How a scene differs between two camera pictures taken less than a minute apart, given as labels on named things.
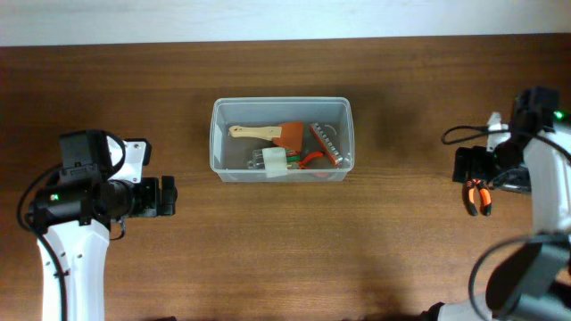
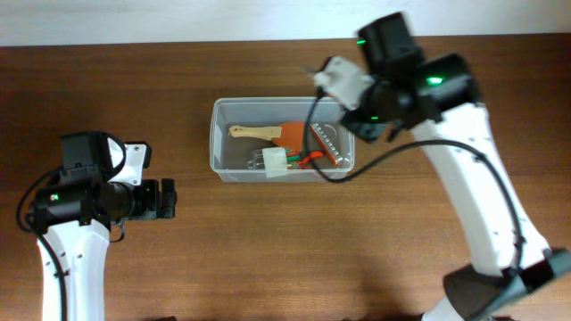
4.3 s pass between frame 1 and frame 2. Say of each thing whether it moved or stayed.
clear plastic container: stayed
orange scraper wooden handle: stayed
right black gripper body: moved
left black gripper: stayed
